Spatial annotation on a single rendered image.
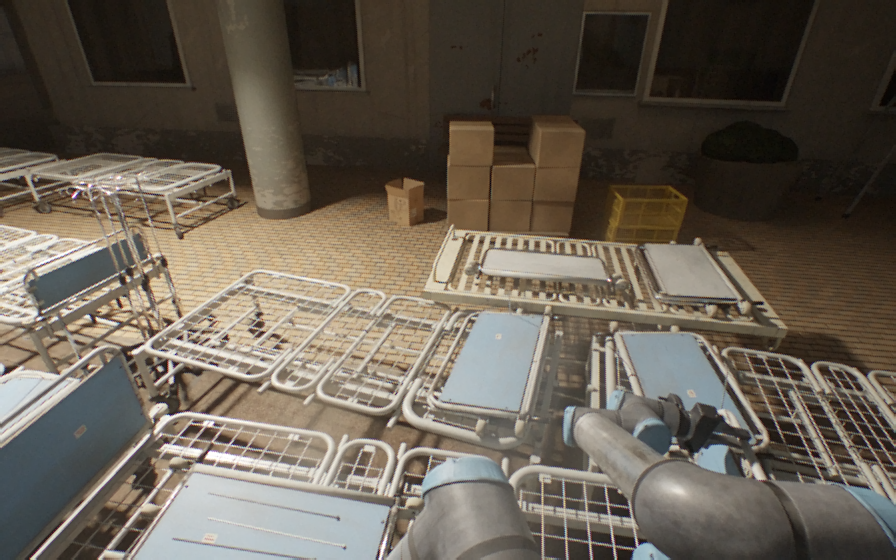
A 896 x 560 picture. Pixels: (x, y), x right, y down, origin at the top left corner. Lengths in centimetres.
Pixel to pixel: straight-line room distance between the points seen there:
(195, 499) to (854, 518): 163
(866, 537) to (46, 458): 193
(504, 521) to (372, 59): 656
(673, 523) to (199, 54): 788
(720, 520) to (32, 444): 177
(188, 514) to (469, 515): 129
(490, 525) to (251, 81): 479
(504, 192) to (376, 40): 330
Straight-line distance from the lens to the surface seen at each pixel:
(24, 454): 188
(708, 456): 160
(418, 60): 670
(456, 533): 59
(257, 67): 504
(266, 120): 510
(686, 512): 62
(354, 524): 158
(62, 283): 332
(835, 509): 66
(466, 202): 434
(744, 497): 62
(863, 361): 409
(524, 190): 434
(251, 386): 302
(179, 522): 177
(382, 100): 689
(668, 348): 242
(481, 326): 233
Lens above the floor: 190
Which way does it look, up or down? 29 degrees down
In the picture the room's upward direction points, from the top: 1 degrees clockwise
